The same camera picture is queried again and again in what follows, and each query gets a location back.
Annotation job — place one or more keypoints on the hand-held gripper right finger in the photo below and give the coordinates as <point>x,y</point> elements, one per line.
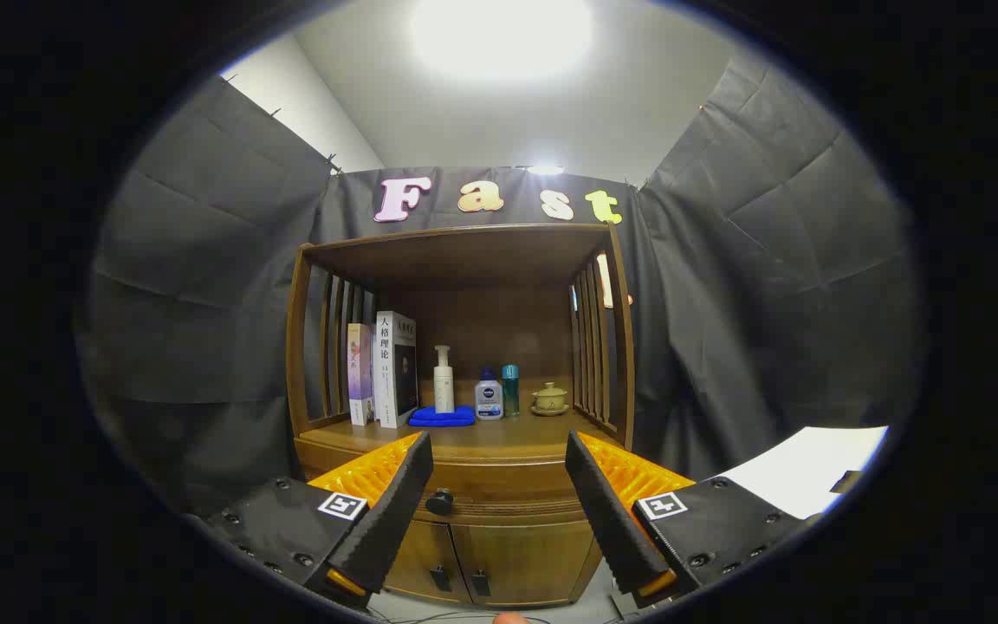
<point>612,520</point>

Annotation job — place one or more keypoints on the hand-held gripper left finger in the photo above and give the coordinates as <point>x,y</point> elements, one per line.
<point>391,520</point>

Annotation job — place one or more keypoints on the black round drawer knob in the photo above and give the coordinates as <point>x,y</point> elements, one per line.
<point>440,501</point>

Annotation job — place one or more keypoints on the brown wooden drawer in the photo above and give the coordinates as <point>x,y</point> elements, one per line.
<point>499,481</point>

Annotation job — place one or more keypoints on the wooden cabinet door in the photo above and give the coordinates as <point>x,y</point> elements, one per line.
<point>417,555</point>
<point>525,559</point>

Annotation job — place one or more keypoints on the wooden countertop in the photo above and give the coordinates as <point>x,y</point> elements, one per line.
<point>516,433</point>

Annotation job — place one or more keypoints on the brown wooden cabinet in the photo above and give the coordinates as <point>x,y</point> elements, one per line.
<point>464,251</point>

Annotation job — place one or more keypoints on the blue folded cloth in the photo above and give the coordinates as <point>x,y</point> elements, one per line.
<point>443,418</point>

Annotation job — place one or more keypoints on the beige lidded teacup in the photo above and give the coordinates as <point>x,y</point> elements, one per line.
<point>550,399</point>

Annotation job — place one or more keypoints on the white pump bottle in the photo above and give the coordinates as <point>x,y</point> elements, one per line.
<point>443,386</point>

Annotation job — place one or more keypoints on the thick white book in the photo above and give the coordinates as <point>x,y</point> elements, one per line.
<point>386,373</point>

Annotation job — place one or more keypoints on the purple white book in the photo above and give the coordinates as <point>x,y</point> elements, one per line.
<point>360,373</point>

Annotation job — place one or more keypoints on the white bottle with blue cap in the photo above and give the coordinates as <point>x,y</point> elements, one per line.
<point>489,400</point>

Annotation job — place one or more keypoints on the slim teal bottle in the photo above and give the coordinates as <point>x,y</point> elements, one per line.
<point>510,394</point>

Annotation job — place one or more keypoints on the white flat surface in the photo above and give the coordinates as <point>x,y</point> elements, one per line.
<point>793,472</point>

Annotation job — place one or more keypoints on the black backdrop cloth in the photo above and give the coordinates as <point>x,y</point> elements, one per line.
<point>204,303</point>

